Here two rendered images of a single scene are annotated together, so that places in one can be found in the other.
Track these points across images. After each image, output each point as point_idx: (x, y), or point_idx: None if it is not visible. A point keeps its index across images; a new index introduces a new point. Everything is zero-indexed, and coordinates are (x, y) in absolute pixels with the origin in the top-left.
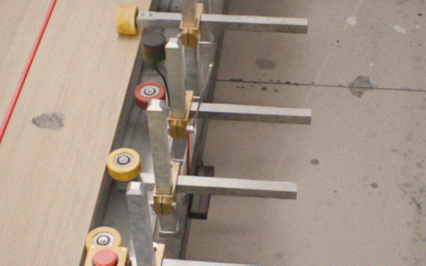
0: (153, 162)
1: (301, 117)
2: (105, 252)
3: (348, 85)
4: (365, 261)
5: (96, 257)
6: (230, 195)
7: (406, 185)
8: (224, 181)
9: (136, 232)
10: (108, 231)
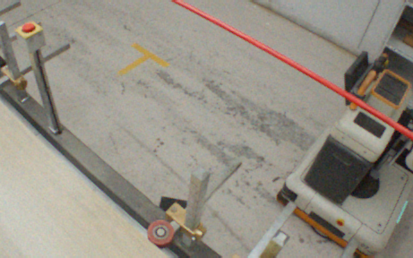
0: None
1: (16, 3)
2: (26, 24)
3: None
4: (53, 77)
5: (24, 28)
6: (15, 39)
7: (43, 48)
8: (10, 35)
9: (7, 48)
10: None
